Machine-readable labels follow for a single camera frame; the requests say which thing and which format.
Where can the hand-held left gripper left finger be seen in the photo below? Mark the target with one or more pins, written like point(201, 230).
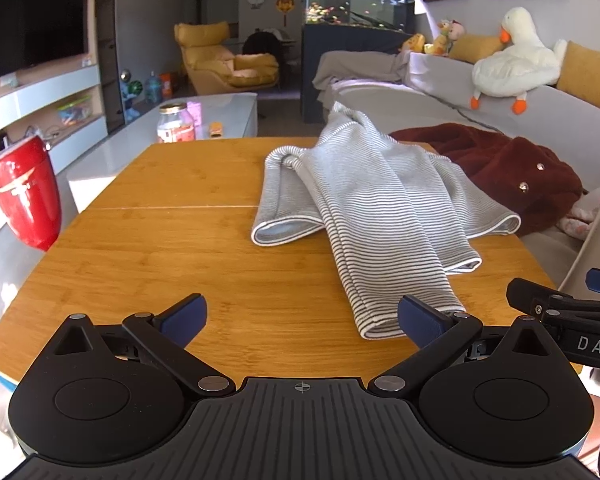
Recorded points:
point(186, 317)

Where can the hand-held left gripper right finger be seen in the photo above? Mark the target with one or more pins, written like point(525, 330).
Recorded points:
point(420, 320)

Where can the grey striped shirt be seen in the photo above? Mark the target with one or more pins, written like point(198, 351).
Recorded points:
point(375, 195)

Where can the floral white cloth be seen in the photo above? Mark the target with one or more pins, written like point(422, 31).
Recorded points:
point(587, 215)

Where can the red-brown fleece jacket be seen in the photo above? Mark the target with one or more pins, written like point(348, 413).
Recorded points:
point(505, 175)

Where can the white coffee table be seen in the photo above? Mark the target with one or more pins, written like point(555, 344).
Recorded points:
point(130, 145)

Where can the orange snack packet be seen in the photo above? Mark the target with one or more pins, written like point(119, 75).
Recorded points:
point(216, 130)

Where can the glass jar with red label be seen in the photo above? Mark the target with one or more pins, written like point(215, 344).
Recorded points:
point(176, 127)

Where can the red bin with emblem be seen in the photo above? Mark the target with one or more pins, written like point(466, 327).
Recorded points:
point(25, 195)

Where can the pink box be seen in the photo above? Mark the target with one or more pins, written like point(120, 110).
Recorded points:
point(196, 112)

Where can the large yellow cushion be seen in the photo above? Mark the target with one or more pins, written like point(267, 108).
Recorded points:
point(590, 72)

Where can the blue water bottle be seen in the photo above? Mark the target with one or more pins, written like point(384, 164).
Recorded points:
point(153, 89)

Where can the white goose plush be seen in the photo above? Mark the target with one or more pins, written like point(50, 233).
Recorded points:
point(515, 65)

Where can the orange box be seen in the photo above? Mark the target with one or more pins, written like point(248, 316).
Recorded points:
point(166, 85)

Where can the green lid plastic container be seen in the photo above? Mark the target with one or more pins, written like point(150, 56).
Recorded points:
point(75, 111)

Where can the grey sofa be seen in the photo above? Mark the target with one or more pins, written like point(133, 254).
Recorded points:
point(430, 85)

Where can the watermelon ball toy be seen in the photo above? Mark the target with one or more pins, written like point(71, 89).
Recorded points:
point(132, 87)

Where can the small yellow cushion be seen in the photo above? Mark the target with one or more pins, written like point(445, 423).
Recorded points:
point(475, 49)

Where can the yellow armchair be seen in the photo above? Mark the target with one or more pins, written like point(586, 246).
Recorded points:
point(215, 60)

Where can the beige blanket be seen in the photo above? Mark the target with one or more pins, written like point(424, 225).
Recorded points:
point(360, 65)

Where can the yellow duck plush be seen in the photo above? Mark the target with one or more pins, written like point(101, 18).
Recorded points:
point(415, 42)

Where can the pink hat plush doll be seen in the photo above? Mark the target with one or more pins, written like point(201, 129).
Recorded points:
point(452, 30)

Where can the black chair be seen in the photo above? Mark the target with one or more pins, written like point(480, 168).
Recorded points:
point(262, 42)

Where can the glass fish tank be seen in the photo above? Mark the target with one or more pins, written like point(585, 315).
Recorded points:
point(355, 7)

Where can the red hanging decoration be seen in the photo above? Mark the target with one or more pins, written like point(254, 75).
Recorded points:
point(283, 5)

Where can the black television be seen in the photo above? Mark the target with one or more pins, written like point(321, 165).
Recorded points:
point(30, 10)

